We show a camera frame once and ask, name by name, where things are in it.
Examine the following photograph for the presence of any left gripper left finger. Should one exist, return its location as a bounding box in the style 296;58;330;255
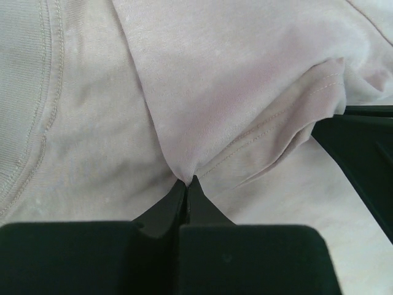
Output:
1;181;186;294

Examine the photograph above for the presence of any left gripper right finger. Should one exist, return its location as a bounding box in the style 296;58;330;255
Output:
177;178;341;294

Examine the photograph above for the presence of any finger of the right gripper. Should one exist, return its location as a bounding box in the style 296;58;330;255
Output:
312;105;392;238

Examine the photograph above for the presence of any pink printed t shirt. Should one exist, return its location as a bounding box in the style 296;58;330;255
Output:
1;1;392;294

